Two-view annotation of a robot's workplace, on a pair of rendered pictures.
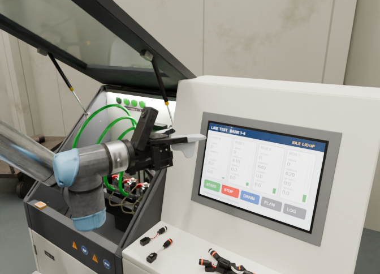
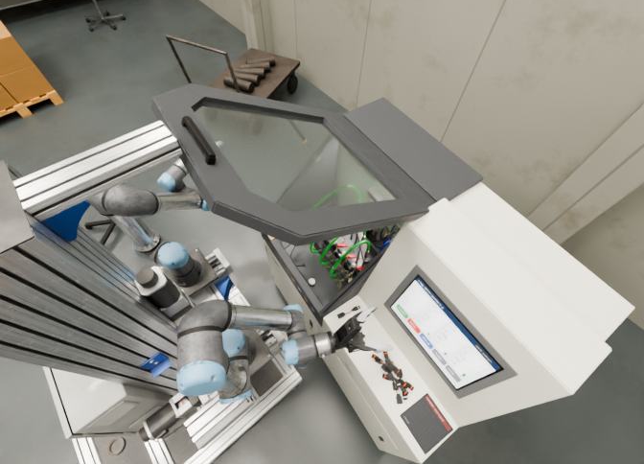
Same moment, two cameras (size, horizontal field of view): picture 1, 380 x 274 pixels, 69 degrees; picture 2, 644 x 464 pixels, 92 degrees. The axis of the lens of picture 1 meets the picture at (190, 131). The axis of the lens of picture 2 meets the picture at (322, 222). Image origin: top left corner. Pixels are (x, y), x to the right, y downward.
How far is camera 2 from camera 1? 0.92 m
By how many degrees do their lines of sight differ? 42
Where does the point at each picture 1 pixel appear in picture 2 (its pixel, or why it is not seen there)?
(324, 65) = not seen: outside the picture
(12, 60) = not seen: outside the picture
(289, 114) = (486, 330)
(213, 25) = not seen: outside the picture
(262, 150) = (450, 329)
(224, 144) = (423, 299)
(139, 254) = (334, 326)
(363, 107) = (548, 379)
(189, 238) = (373, 324)
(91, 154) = (306, 354)
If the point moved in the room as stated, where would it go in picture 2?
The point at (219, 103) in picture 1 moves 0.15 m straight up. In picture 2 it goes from (432, 270) to (448, 251)
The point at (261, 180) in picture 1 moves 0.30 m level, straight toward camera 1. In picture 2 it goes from (439, 341) to (402, 410)
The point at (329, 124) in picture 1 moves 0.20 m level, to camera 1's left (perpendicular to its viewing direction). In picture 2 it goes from (513, 361) to (450, 337)
